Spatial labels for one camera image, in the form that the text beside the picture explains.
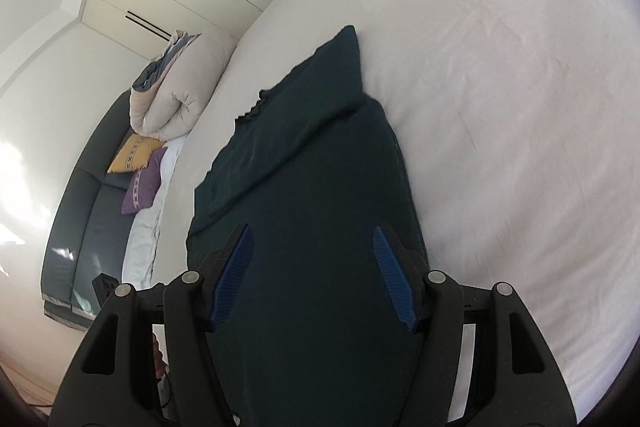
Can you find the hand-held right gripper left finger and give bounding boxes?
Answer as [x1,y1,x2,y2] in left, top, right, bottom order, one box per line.
[47,223,254,427]

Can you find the yellow patterned pillow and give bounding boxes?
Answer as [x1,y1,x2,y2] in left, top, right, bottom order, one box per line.
[107,134,166,174]

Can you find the grey padded headboard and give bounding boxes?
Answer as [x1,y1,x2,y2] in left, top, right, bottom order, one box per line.
[42,89,136,333]

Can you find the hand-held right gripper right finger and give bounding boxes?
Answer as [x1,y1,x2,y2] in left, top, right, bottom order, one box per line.
[372,224,576,427]

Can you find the bed with white sheet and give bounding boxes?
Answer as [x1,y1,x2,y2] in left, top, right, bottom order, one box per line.
[150,0,640,423]

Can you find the purple patterned pillow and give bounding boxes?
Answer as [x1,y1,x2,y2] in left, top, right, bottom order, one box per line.
[121,147,168,215]

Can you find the dark green knit sweater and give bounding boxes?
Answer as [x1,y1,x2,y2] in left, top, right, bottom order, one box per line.
[186,25,431,427]

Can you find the black device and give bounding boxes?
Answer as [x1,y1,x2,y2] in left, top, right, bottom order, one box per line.
[91,273,121,308]

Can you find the white pillow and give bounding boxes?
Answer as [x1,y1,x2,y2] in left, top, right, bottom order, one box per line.
[121,139,188,288]

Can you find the rolled beige duvet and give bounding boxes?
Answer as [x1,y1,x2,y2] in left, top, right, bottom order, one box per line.
[130,28,238,142]

